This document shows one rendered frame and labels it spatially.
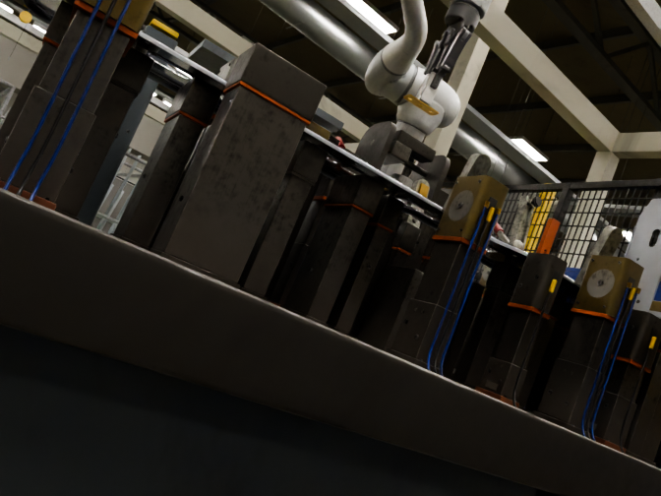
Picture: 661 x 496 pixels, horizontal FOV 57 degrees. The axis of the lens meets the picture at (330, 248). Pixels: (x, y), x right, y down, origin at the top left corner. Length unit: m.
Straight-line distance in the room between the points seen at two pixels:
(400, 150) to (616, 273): 0.52
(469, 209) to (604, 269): 0.35
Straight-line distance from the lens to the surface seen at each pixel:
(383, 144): 1.39
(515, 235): 1.61
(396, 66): 1.89
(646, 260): 1.72
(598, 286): 1.30
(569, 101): 5.86
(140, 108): 1.36
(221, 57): 1.39
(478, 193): 1.07
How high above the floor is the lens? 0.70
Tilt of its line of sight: 7 degrees up
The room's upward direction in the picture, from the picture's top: 23 degrees clockwise
